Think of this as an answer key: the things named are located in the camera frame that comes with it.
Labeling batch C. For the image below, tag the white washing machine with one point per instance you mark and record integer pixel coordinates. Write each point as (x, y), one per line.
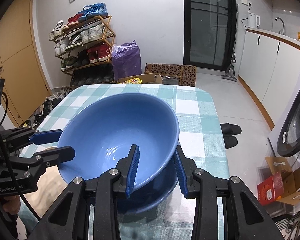
(285, 136)

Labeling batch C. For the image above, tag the patterned cardboard box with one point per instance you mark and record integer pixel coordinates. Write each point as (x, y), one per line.
(186, 74)

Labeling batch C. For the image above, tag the wooden door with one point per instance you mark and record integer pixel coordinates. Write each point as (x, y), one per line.
(25, 83)

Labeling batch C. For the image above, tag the black slippers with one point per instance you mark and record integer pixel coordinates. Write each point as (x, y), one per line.
(229, 132)

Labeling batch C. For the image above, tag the open cardboard box snacks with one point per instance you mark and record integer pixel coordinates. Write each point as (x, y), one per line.
(150, 78)

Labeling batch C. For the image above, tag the blue bowl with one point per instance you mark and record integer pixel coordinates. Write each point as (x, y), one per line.
(150, 195)
(102, 133)

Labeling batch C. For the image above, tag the left hand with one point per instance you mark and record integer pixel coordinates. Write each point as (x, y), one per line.
(12, 204)

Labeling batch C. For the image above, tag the red cardboard box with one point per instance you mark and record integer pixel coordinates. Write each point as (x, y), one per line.
(270, 190)

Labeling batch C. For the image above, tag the white electric kettle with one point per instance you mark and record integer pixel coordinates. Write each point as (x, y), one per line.
(253, 20)

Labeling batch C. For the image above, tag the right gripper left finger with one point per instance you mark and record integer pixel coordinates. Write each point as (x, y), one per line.
(68, 216)

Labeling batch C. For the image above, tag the open brown cardboard box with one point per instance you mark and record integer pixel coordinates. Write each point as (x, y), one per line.
(291, 179)

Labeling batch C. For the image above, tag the wooden shoe rack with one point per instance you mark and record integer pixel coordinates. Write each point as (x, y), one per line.
(84, 45)

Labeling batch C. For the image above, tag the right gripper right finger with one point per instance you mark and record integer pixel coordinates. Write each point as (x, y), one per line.
(244, 216)

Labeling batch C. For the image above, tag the cordless vacuum cleaner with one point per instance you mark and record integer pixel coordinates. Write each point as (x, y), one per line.
(230, 71)

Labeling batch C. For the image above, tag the purple bag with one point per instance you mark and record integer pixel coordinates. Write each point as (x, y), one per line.
(126, 60)

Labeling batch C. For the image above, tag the white kitchen cabinets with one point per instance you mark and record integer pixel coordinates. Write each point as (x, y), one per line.
(269, 71)

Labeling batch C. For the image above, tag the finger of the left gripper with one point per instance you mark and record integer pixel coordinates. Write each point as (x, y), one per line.
(55, 155)
(45, 137)

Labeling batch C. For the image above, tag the black glass door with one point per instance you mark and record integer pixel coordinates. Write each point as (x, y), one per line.
(209, 33)

